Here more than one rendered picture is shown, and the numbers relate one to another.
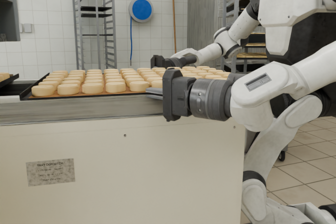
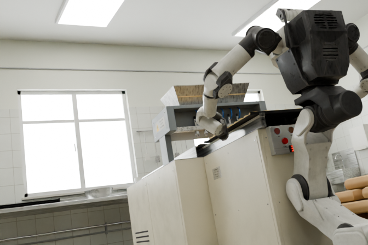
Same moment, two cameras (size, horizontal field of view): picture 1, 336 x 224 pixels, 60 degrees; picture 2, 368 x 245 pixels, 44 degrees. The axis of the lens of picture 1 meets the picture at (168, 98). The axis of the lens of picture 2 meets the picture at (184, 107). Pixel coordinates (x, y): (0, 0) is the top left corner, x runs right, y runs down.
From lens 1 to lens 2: 238 cm
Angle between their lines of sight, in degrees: 84
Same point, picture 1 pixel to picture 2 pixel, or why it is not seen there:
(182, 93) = not seen: hidden behind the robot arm
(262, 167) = (303, 171)
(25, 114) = (211, 149)
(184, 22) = not seen: outside the picture
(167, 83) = not seen: hidden behind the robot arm
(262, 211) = (297, 202)
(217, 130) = (249, 143)
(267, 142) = (298, 150)
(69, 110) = (217, 145)
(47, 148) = (214, 162)
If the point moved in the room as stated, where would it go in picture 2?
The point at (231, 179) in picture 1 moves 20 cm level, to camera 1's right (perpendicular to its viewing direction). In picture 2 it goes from (261, 173) to (274, 166)
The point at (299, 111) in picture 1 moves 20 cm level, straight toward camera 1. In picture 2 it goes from (298, 123) to (253, 132)
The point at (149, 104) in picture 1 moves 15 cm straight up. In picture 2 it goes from (232, 136) to (227, 110)
